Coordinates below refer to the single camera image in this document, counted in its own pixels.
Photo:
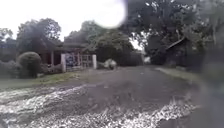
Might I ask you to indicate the pale grey bush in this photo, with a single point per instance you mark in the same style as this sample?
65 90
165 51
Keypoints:
110 63

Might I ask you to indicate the dark trees behind house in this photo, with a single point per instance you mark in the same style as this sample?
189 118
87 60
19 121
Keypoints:
106 40

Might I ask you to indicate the dark gravel road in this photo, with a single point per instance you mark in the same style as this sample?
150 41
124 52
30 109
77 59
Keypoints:
133 90

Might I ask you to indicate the gate with white posts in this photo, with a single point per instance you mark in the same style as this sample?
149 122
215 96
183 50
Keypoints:
78 62

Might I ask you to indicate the low house with porch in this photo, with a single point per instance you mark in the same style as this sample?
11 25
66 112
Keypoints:
53 52

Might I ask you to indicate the grass verge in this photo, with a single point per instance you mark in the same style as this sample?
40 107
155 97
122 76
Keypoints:
176 73

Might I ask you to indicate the row of tall trees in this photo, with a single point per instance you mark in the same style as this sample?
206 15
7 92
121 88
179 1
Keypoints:
160 20

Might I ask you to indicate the dark shed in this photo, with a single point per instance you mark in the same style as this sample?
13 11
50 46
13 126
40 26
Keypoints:
180 53

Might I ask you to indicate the grass patch with bare soil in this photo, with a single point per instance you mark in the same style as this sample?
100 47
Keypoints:
40 80

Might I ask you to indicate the round bush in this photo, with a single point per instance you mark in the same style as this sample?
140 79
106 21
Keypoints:
30 63

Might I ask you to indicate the low bushes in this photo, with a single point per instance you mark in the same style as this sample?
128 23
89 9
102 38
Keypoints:
8 69

